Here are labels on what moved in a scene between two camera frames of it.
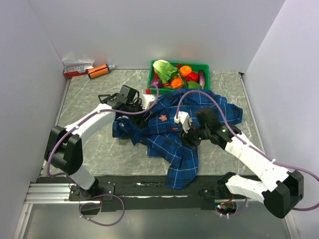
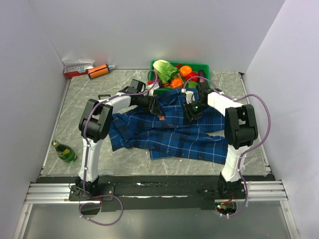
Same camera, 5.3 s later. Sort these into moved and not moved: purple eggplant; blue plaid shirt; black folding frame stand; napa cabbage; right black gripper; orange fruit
Moved: blue plaid shirt; right black gripper
Not moved: black folding frame stand; orange fruit; purple eggplant; napa cabbage
